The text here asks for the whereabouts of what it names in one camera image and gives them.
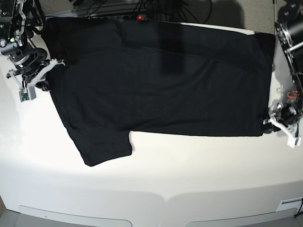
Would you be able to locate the black T-shirt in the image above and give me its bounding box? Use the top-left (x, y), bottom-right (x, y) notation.
top-left (42, 17), bottom-right (276, 166)

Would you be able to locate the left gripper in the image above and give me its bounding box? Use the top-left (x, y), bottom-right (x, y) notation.
top-left (263, 101), bottom-right (302, 138)

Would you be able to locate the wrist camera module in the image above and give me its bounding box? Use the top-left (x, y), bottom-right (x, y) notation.
top-left (18, 87), bottom-right (36, 102)
top-left (287, 136), bottom-right (301, 148)

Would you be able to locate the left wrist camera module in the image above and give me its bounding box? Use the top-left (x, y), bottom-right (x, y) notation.
top-left (287, 136), bottom-right (301, 148)

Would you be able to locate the black cable at table edge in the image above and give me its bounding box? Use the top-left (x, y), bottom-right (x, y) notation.
top-left (294, 198), bottom-right (303, 218)

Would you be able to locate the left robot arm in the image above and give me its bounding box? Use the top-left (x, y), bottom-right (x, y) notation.
top-left (263, 0), bottom-right (303, 140)

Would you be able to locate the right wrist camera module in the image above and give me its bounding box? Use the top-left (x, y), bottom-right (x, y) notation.
top-left (18, 87), bottom-right (36, 102)

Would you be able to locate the black power strip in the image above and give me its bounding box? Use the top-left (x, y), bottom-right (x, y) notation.
top-left (90, 14), bottom-right (147, 20)

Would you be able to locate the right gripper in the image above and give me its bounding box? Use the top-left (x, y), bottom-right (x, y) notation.
top-left (0, 39), bottom-right (65, 91)

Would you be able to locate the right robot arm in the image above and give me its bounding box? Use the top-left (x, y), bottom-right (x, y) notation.
top-left (0, 0), bottom-right (65, 92)

